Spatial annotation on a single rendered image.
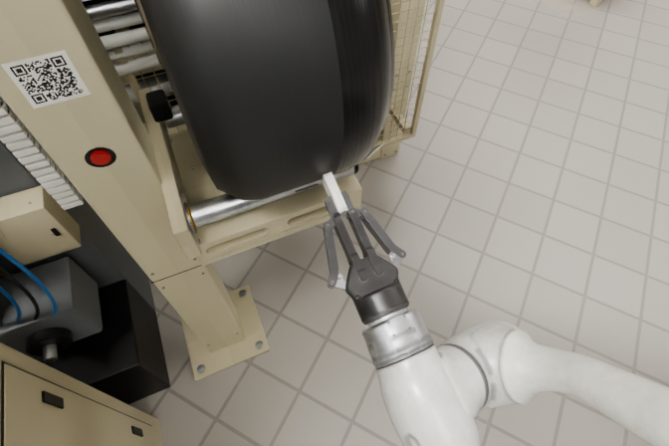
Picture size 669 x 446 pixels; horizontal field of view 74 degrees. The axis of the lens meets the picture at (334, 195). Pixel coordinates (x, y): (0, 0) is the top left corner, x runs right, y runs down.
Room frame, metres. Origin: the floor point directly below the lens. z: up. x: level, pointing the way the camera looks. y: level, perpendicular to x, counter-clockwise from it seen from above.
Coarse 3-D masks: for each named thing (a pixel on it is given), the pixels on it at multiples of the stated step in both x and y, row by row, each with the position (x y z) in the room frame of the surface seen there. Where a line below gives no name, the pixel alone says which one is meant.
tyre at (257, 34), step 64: (192, 0) 0.43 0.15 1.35; (256, 0) 0.44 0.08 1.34; (320, 0) 0.46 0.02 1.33; (384, 0) 0.51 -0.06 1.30; (192, 64) 0.40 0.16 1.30; (256, 64) 0.41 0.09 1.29; (320, 64) 0.43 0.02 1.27; (384, 64) 0.47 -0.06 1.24; (192, 128) 0.39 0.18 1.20; (256, 128) 0.38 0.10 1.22; (320, 128) 0.40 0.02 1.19; (256, 192) 0.38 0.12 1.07
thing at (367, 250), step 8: (352, 208) 0.38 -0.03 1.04; (352, 216) 0.36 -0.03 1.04; (352, 224) 0.36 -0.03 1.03; (360, 224) 0.35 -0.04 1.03; (360, 232) 0.34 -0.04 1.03; (360, 240) 0.33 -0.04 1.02; (368, 240) 0.33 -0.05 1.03; (360, 248) 0.33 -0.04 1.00; (368, 248) 0.32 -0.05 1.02; (368, 256) 0.30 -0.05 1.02; (376, 256) 0.30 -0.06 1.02; (376, 264) 0.29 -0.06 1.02; (376, 272) 0.28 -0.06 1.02
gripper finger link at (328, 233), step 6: (330, 222) 0.35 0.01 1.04; (330, 228) 0.34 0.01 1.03; (324, 234) 0.34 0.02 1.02; (330, 234) 0.33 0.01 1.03; (330, 240) 0.33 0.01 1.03; (330, 246) 0.32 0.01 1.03; (330, 252) 0.31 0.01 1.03; (330, 258) 0.30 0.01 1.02; (336, 258) 0.30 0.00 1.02; (330, 264) 0.29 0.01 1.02; (336, 264) 0.29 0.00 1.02; (330, 270) 0.29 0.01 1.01; (336, 270) 0.28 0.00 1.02; (330, 276) 0.27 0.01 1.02; (336, 276) 0.27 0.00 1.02; (330, 282) 0.26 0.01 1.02; (330, 288) 0.26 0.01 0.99
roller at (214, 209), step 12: (288, 192) 0.50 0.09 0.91; (300, 192) 0.51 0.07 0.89; (192, 204) 0.47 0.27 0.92; (204, 204) 0.46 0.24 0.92; (216, 204) 0.46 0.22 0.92; (228, 204) 0.46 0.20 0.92; (240, 204) 0.47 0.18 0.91; (252, 204) 0.47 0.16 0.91; (264, 204) 0.48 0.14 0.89; (192, 216) 0.44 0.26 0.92; (204, 216) 0.44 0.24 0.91; (216, 216) 0.45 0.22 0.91; (228, 216) 0.45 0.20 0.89
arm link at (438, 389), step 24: (408, 360) 0.16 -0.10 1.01; (432, 360) 0.16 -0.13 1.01; (456, 360) 0.16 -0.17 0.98; (384, 384) 0.13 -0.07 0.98; (408, 384) 0.13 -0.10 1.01; (432, 384) 0.13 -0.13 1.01; (456, 384) 0.13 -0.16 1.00; (480, 384) 0.14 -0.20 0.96; (408, 408) 0.10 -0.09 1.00; (432, 408) 0.10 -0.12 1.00; (456, 408) 0.10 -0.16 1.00; (480, 408) 0.11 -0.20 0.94; (408, 432) 0.08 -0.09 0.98; (432, 432) 0.07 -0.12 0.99; (456, 432) 0.07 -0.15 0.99
